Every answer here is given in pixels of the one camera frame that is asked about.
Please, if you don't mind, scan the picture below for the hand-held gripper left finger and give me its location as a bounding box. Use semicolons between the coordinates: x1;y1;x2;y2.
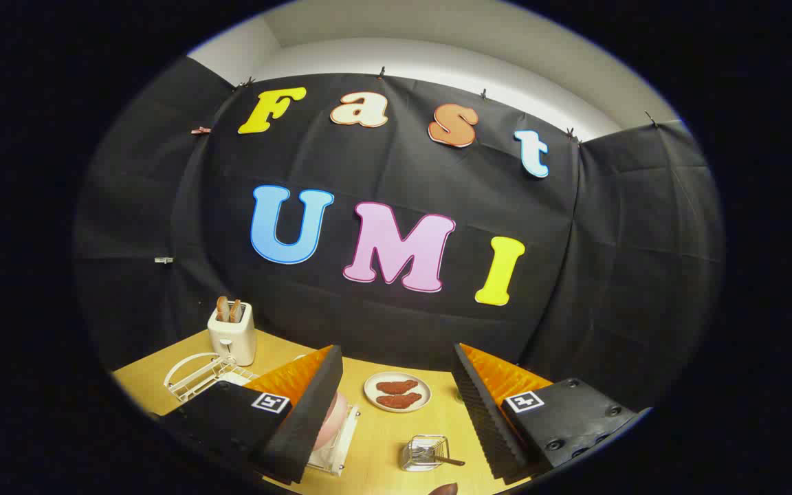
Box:
152;345;344;485

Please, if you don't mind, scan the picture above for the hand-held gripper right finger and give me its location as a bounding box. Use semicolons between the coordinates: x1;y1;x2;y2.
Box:
452;342;652;482

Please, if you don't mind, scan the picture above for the pink plate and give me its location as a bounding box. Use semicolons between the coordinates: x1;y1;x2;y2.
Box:
312;392;350;452

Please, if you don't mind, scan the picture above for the wooden-handled metal spoon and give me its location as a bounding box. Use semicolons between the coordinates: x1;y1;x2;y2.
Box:
415;447;466;468

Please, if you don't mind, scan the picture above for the metal wire basket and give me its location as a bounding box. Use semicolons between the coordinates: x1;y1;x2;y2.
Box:
400;434;450;472

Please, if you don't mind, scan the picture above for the white wire dish rack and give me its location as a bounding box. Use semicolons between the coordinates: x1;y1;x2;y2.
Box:
164;352;361;476

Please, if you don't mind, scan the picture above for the white plate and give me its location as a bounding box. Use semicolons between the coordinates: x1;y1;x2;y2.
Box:
364;372;432;413

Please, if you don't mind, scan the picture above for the white toaster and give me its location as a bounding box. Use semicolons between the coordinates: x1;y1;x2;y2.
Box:
207;302;257;366

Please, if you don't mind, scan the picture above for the black backdrop cloth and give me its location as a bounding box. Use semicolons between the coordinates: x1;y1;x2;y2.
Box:
73;56;725;413

